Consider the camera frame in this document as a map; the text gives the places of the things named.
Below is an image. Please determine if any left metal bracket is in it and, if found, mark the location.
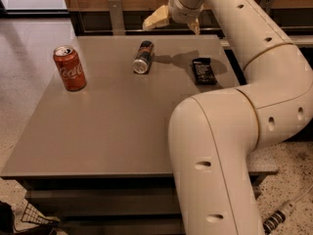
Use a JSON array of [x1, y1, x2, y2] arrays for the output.
[[108, 0, 125, 35]]

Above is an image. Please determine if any grey drawer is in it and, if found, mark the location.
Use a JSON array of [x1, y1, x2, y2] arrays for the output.
[[60, 215, 185, 235], [25, 188, 180, 216]]

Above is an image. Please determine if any lower grey drawer front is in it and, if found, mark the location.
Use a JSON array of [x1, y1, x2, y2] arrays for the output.
[[60, 215, 185, 235]]

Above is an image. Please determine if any white power strip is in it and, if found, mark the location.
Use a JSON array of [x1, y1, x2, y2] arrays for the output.
[[263, 201, 295, 235]]

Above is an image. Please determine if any right metal bracket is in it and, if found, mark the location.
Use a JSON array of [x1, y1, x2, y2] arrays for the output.
[[259, 0, 274, 15]]

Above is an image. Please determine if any red Coca-Cola can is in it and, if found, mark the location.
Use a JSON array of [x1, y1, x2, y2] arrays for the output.
[[53, 45, 87, 91]]

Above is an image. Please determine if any white power cable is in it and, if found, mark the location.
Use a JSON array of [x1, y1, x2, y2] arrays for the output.
[[292, 183, 313, 204]]

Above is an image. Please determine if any upper grey drawer front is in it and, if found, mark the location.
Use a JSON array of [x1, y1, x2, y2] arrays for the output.
[[25, 188, 180, 216]]

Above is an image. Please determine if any horizontal metal rail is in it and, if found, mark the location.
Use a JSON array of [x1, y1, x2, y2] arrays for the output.
[[81, 28, 224, 36]]

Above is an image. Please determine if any grey drawer cabinet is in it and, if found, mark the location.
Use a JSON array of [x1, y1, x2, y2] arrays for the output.
[[0, 34, 279, 235]]

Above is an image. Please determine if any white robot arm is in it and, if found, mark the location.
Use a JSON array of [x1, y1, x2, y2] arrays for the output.
[[143, 0, 313, 235]]

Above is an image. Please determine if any metal bracket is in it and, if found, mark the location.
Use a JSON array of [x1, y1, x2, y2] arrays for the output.
[[259, 0, 274, 15], [108, 0, 125, 35]]

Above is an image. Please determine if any Red Bull can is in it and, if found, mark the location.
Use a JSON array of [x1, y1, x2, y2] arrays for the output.
[[133, 40, 155, 74]]

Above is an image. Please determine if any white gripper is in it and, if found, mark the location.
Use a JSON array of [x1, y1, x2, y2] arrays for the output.
[[143, 0, 204, 35]]

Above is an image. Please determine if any grey side shelf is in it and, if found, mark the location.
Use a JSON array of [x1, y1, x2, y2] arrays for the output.
[[220, 35, 313, 49]]

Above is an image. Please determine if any black snack bar wrapper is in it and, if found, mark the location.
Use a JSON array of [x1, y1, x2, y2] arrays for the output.
[[192, 58, 217, 85]]

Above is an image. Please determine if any black wire basket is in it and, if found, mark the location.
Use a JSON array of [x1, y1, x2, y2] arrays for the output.
[[22, 204, 60, 226]]

